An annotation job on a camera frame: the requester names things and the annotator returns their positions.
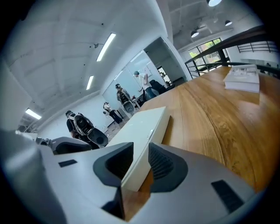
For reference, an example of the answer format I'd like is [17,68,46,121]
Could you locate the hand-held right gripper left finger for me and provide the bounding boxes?
[40,142,134,224]

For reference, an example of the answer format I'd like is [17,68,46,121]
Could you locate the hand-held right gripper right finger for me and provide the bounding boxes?
[129,142,261,224]

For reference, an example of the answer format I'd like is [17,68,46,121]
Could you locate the pale green box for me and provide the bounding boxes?
[105,106,171,192]

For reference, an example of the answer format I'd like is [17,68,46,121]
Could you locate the black mesh office chair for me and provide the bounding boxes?
[52,136,93,155]

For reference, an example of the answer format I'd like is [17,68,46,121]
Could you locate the grey black backpack rig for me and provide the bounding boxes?
[73,114,109,147]

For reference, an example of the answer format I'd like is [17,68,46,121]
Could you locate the ceiling strip light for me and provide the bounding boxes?
[85,75,95,91]
[24,108,42,120]
[96,32,117,63]

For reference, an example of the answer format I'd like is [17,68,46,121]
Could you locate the white desk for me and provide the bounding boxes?
[132,94,147,108]

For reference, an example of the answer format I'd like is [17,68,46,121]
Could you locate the white illustrated book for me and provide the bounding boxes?
[223,63,260,94]

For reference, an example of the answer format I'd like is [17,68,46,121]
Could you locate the large black-framed window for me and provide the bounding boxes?
[188,38,222,73]

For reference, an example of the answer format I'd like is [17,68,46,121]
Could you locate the black railing with wooden handrail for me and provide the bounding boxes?
[184,24,280,81]

